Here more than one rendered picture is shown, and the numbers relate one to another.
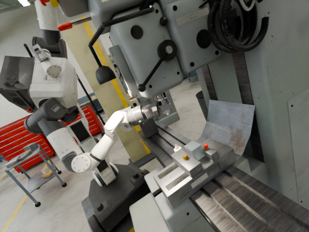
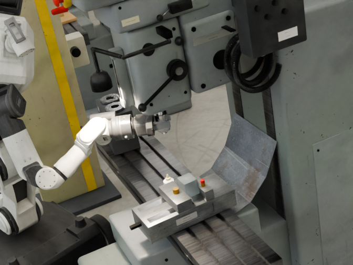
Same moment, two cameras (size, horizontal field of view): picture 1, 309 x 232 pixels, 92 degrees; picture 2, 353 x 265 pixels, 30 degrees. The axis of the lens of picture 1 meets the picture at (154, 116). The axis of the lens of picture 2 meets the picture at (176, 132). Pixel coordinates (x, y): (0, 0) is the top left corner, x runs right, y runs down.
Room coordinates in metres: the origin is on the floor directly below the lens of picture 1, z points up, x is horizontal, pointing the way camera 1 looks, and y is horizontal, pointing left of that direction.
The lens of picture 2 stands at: (-1.43, 0.10, 2.29)
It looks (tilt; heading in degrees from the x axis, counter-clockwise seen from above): 28 degrees down; 354
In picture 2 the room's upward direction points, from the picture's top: 11 degrees counter-clockwise
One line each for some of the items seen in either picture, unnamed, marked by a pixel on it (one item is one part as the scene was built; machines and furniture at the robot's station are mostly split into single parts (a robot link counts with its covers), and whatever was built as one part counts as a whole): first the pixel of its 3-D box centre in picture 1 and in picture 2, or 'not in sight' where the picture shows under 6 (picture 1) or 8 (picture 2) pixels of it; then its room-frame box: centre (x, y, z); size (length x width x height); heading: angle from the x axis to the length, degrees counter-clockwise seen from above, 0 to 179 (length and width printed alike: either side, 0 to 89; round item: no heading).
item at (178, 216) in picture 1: (192, 176); (183, 224); (0.70, -0.07, 0.77); 0.50 x 0.35 x 0.12; 104
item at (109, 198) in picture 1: (111, 181); (23, 228); (1.24, 0.63, 0.59); 0.64 x 0.52 x 0.33; 31
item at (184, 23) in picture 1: (181, 41); (199, 44); (0.74, -0.25, 1.47); 0.24 x 0.19 x 0.26; 14
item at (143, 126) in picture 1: (145, 121); (117, 122); (1.24, 0.09, 1.01); 0.22 x 0.12 x 0.20; 7
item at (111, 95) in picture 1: (114, 100); (27, 36); (2.37, 0.47, 1.15); 0.52 x 0.40 x 2.30; 104
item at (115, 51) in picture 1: (124, 72); (121, 77); (0.67, 0.04, 1.45); 0.04 x 0.04 x 0.21; 14
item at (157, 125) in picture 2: (164, 107); (162, 125); (0.67, -0.06, 1.23); 0.06 x 0.02 x 0.03; 79
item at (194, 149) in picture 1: (194, 151); (188, 185); (0.56, -0.10, 1.03); 0.06 x 0.05 x 0.06; 16
